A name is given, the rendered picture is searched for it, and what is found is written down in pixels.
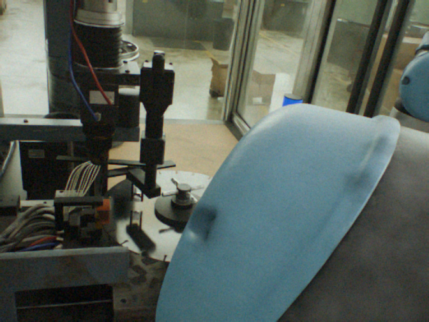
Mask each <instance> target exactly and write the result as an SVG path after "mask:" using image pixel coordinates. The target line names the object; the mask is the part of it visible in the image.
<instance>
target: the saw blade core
mask: <svg viewBox="0 0 429 322"><path fill-rule="evenodd" d="M159 173H160V174H159ZM192 175H193V172H186V171H177V174H176V171H159V172H158V171H157V177H156V183H157V184H159V186H161V188H162V189H161V194H162V192H166V191H170V190H176V186H175V184H173V182H171V178H175V179H176V180H177V181H178V182H179V183H186V184H188V185H189V186H194V185H200V184H204V188H203V189H200V190H194V191H191V193H193V194H196V195H198V196H200V197H202V195H203V193H204V191H205V189H206V188H207V186H208V185H209V183H210V181H211V180H212V178H213V177H211V178H210V176H207V175H204V174H199V173H194V175H193V176H192ZM209 178H210V180H209ZM131 186H132V183H131V181H129V179H128V178H127V179H125V180H123V181H120V182H119V183H117V184H115V185H114V186H113V187H112V188H110V189H109V190H108V191H107V192H106V193H105V195H104V197H103V199H110V210H100V211H101V212H99V218H100V222H101V224H102V226H103V228H104V230H105V231H106V233H107V234H108V235H109V236H110V237H111V238H112V239H113V240H114V241H115V242H117V243H118V244H120V245H121V246H122V247H124V246H128V247H129V250H130V251H132V252H134V253H136V254H138V255H140V254H141V253H142V251H143V250H145V251H144V252H143V253H142V254H141V256H144V257H147V258H149V259H154V260H157V261H163V260H164V256H166V258H165V262H167V263H169V262H170V260H171V259H172V256H173V253H174V251H175V249H176V246H177V244H178V242H179V239H180V237H181V235H182V233H183V231H184V229H185V227H186V225H179V224H173V223H170V222H167V221H165V220H163V219H162V218H160V217H159V216H158V215H157V214H156V212H155V210H154V204H155V201H156V199H157V198H158V197H155V198H152V199H148V198H147V197H146V196H145V195H144V200H143V202H141V201H140V202H135V201H134V197H133V201H131Z"/></svg>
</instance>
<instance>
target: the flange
mask: <svg viewBox="0 0 429 322"><path fill-rule="evenodd" d="M191 195H192V196H193V197H194V198H196V200H197V203H198V202H199V200H200V198H201V197H200V196H198V195H196V194H193V193H191ZM196 205H197V204H193V203H192V202H191V201H190V200H189V201H188V202H185V203H182V202H179V201H177V200H176V195H171V196H167V197H162V195H161V196H159V197H158V198H157V199H156V201H155V204H154V210H155V212H156V214H157V215H158V216H159V217H160V218H161V219H163V220H165V221H167V222H170V223H173V224H179V225H187V223H188V221H189V219H190V217H191V215H192V213H193V211H194V209H195V207H196Z"/></svg>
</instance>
